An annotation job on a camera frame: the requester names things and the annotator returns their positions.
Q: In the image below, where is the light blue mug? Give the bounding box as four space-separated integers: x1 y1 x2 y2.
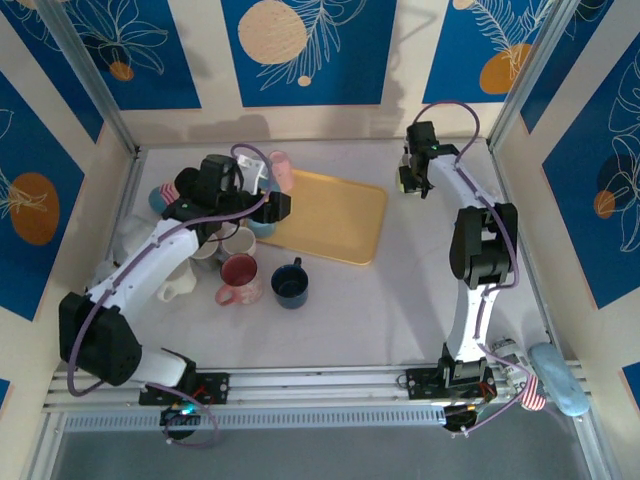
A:
246 217 277 240

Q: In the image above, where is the pale pink mug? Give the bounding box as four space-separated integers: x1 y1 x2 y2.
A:
219 227 258 261

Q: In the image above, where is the pink floral mug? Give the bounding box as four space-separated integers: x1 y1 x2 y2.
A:
214 253 264 307

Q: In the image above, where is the navy blue mug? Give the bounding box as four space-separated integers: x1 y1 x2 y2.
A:
270 257 310 310

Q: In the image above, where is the white mug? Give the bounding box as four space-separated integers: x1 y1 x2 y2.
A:
157 259 197 303

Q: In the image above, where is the light pink mug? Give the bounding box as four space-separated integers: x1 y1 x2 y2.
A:
267 149 295 192

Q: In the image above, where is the black round cloth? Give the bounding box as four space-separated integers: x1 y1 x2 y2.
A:
174 168 201 196

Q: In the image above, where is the yellow plastic tray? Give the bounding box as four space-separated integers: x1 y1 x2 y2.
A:
254 168 390 266

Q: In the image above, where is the striped blue pink cup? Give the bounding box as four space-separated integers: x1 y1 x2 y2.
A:
148 182 181 216

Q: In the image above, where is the black electronics board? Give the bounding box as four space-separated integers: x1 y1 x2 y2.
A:
443 403 484 432
159 399 204 427

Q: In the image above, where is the light blue cloth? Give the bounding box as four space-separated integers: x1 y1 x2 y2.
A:
529 342 591 416

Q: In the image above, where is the red white striped sock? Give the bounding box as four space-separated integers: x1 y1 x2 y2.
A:
517 374 547 412

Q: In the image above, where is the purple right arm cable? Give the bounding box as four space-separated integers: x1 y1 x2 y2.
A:
412 101 519 346

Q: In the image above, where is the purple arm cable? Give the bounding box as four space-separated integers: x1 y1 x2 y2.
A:
67 143 274 399
412 101 519 346

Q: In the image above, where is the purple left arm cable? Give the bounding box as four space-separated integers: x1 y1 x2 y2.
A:
67 143 274 399

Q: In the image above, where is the aluminium side rail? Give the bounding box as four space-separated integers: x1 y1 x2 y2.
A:
19 147 149 480
487 142 619 480

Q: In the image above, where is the aluminium frame post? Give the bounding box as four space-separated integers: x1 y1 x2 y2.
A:
34 0 141 157
487 0 586 149

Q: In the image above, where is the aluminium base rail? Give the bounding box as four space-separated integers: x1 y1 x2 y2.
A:
42 364 589 414

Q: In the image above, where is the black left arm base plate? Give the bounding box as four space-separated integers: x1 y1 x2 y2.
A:
138 372 230 406

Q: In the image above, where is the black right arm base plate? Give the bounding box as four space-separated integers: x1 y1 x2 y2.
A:
405 367 496 401

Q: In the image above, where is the grey slotted cable duct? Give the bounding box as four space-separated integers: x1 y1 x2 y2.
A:
63 404 447 432

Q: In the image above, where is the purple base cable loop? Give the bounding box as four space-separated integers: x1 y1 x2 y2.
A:
447 364 534 439
163 392 222 447

